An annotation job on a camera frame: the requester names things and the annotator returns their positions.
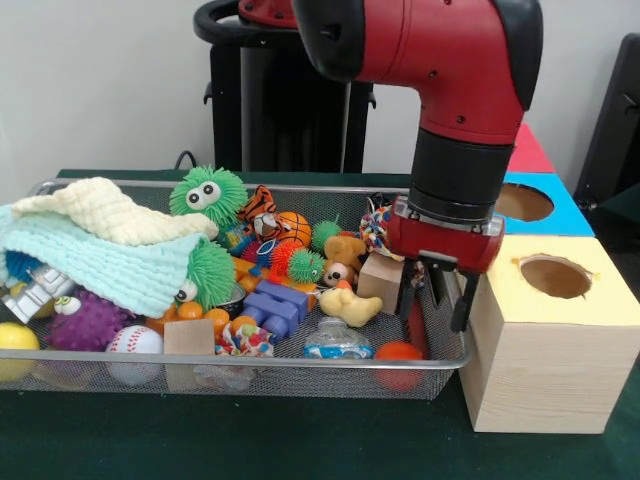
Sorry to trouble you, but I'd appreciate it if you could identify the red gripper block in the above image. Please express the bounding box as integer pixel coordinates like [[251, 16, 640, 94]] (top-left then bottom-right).
[[385, 196, 506, 333]]

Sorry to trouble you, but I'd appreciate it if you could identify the yellow duck plush toy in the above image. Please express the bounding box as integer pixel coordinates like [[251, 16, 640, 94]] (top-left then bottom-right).
[[318, 280, 385, 329]]

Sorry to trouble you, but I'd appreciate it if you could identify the brown plush toy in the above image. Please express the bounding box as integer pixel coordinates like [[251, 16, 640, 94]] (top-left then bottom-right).
[[320, 235, 368, 289]]

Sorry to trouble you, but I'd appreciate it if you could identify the tiger striped toy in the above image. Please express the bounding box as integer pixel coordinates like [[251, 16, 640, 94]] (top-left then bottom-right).
[[238, 184, 279, 236]]

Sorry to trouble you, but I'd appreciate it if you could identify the multicoloured patterned cloth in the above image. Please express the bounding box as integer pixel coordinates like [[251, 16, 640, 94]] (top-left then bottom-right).
[[215, 322, 274, 357]]

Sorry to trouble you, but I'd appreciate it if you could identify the green spiky ball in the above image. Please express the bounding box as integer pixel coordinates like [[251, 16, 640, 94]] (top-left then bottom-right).
[[168, 166, 248, 223]]

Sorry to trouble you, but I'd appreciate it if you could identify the cream knitted cloth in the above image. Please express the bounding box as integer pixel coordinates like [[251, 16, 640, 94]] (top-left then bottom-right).
[[10, 177, 219, 246]]

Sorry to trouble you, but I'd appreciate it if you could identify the mint knitted cloth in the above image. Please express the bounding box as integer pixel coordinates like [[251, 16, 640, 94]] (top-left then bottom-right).
[[0, 207, 201, 317]]

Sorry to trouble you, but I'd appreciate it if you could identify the wooden box with three holes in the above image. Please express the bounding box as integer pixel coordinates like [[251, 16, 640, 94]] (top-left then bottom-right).
[[465, 121, 640, 435]]

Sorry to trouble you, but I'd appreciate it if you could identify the clear shallow mesh bin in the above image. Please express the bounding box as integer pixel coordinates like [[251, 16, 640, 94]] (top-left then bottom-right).
[[0, 178, 475, 401]]

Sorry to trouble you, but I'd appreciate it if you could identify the red maraca rattle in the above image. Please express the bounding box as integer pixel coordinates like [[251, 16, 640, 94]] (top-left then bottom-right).
[[375, 290, 429, 392]]

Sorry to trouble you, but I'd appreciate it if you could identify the small orange basketball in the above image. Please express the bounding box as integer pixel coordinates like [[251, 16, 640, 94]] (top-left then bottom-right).
[[275, 211, 312, 246]]

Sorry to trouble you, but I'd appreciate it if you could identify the dark green tablecloth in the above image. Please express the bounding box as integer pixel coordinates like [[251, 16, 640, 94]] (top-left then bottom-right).
[[0, 168, 640, 480]]

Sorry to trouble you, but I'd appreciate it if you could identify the black panel stand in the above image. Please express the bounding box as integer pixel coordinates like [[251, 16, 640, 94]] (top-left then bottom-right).
[[573, 33, 640, 236]]

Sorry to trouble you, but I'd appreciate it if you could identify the white baseball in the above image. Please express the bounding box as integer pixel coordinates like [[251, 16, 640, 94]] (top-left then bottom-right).
[[104, 324, 165, 386]]

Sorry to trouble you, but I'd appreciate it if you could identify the purple monster toy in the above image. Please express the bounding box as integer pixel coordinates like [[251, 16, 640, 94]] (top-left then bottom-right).
[[48, 290, 131, 353]]

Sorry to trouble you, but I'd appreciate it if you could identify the yellow ball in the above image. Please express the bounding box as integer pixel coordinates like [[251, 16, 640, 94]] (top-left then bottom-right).
[[0, 321, 41, 381]]

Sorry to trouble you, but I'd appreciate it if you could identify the multicoloured rope toy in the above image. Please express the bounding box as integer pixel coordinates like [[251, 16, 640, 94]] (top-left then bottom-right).
[[360, 200, 396, 261]]

